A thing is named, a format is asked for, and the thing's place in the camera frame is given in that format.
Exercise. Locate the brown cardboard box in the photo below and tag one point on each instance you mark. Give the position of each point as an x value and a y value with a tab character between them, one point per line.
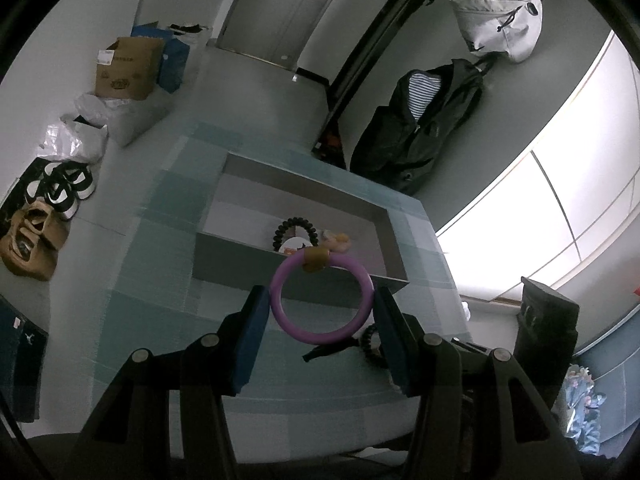
130	72

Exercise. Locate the checked teal tablecloth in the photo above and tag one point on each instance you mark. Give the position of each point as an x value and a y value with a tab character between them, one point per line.
165	260

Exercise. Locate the dark shoe box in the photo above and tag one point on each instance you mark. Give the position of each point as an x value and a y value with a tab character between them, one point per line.
22	360

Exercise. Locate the black jacket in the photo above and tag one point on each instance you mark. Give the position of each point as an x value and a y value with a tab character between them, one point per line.
415	145

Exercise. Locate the black coat rack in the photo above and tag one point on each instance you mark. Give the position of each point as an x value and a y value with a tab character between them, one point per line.
370	55

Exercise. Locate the white backpack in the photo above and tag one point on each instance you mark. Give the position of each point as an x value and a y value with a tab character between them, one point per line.
500	25

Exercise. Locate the white bag with black items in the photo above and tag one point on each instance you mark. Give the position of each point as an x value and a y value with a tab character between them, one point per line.
192	35

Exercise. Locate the blue box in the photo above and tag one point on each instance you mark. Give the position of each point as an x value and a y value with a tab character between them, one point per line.
175	65

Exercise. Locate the white round hair clip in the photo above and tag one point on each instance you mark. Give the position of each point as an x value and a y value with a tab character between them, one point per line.
292	246

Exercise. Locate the striped shirt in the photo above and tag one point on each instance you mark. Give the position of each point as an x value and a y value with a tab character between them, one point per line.
422	95

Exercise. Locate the tan boots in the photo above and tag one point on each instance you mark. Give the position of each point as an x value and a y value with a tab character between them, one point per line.
35	245

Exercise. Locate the grey door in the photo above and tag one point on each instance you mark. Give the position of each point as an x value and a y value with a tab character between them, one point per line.
280	10

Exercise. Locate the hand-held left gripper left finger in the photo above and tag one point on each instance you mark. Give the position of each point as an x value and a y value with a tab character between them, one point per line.
250	340

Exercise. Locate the white plastic bag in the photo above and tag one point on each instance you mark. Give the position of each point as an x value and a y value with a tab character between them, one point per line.
466	310
130	120
75	142

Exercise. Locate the tan small toy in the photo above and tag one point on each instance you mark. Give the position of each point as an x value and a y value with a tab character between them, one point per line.
337	241

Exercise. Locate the grey cardboard box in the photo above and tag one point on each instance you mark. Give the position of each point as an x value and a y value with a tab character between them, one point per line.
260	205

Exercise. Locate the blue floral cloth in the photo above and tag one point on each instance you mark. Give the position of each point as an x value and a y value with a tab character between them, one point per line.
582	405

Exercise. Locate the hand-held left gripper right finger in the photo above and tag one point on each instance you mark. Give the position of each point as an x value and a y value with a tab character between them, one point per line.
395	345

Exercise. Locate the black and white sneaker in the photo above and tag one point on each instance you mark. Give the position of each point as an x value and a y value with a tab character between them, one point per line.
75	180
57	197

